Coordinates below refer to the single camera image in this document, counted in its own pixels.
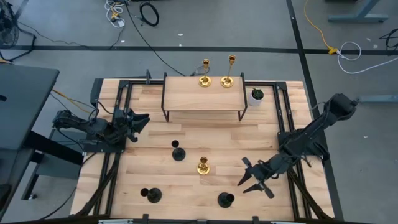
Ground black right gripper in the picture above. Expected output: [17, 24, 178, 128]
[238, 157, 282, 200]

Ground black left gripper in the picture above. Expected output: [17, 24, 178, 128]
[112, 108, 151, 142]

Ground black candlestick holder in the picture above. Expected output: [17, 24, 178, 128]
[139, 187, 163, 204]
[216, 192, 236, 209]
[170, 139, 187, 162]

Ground medium gold candlestick holder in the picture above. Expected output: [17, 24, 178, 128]
[196, 156, 211, 176]

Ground short gold candlestick holder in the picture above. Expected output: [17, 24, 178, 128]
[198, 58, 213, 88]

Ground tall gold candlestick holder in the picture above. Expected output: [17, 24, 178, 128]
[220, 54, 237, 89]

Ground white pot with green plant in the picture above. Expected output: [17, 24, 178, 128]
[248, 87, 265, 107]

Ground dark grey desk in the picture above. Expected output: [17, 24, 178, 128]
[0, 63, 85, 215]

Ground grey floor bar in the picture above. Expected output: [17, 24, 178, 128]
[356, 95, 398, 104]

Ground black floor fan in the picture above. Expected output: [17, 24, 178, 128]
[0, 0, 20, 49]

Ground grey table leg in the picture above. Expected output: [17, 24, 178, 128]
[325, 0, 389, 23]

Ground black metal table frame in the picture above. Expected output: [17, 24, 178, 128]
[70, 77, 345, 224]

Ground wooden shelf riser black frame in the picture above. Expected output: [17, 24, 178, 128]
[160, 72, 249, 123]

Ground grey cable loop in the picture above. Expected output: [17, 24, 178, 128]
[190, 64, 211, 77]

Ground thin yellow wire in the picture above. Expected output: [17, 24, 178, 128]
[52, 89, 94, 113]

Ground long black floor cable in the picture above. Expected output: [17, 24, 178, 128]
[123, 0, 186, 77]

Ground white cable bundle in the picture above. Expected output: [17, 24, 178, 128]
[104, 0, 126, 29]

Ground coiled black cable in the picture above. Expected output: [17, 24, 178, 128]
[139, 1, 160, 27]

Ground white floor cable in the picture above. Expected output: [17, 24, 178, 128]
[336, 41, 398, 75]

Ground yellow extension cable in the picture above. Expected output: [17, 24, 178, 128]
[303, 0, 339, 55]

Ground black cable bundle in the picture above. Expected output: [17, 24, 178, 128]
[378, 27, 398, 50]

